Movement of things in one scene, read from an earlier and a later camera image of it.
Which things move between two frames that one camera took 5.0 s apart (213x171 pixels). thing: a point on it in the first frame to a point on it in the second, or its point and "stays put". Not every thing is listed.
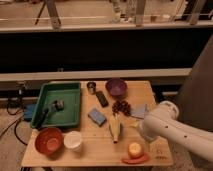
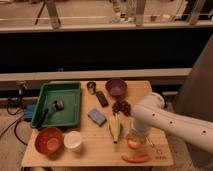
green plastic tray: (69, 93) stays put
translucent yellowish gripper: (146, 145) to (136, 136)
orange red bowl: (49, 140) stays put
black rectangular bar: (102, 98) stays put
